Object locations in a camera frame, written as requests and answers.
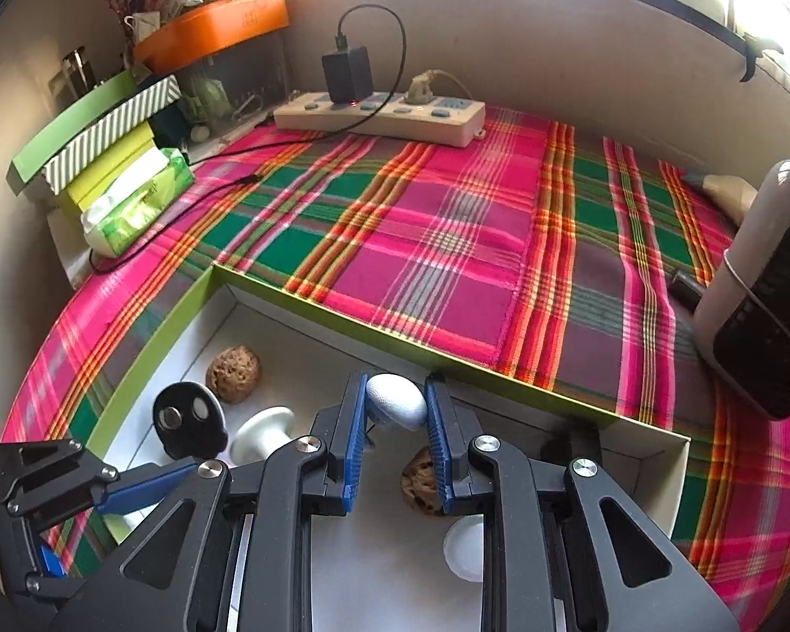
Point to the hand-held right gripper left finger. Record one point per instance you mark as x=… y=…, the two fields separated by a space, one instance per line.
x=355 y=447

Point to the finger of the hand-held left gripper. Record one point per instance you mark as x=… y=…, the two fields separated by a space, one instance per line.
x=49 y=559
x=145 y=484

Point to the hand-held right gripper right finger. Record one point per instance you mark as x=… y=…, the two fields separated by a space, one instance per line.
x=438 y=454

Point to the brown walnut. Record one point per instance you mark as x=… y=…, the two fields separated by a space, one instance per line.
x=234 y=374
x=418 y=487

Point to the white egg-shaped object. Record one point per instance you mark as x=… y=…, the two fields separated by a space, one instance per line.
x=395 y=401

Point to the white mushroom-shaped knob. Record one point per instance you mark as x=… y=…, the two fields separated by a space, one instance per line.
x=263 y=431

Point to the green cardboard box tray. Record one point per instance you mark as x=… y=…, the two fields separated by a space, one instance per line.
x=382 y=573

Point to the pink green plaid tablecloth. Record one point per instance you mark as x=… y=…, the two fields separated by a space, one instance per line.
x=434 y=243

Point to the green tissue pack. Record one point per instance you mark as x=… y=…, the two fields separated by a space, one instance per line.
x=138 y=210

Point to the yellow-green box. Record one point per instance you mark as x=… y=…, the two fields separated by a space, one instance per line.
x=112 y=168

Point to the beige power strip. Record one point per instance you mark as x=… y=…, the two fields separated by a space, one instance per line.
x=434 y=122

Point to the white black small heater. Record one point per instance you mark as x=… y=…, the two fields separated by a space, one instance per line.
x=763 y=342

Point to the dark teal box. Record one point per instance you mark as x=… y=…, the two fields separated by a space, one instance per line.
x=168 y=122

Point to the striped cardboard box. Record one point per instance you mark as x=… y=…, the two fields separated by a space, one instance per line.
x=112 y=122

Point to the white power plug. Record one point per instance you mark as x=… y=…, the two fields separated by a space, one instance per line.
x=420 y=89

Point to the green box lid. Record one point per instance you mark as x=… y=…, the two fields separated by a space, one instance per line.
x=72 y=122

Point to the black charger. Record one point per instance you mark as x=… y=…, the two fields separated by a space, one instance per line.
x=347 y=76

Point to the beige plug on right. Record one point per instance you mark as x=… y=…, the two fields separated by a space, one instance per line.
x=724 y=191

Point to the glass tank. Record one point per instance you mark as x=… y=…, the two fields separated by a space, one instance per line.
x=250 y=72

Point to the metal holder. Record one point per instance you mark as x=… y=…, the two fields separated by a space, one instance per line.
x=72 y=76

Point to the orange tray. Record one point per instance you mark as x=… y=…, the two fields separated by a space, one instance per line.
x=224 y=26

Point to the white vase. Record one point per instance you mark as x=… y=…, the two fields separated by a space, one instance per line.
x=145 y=26

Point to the black window hook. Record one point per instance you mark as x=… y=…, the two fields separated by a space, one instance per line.
x=754 y=49

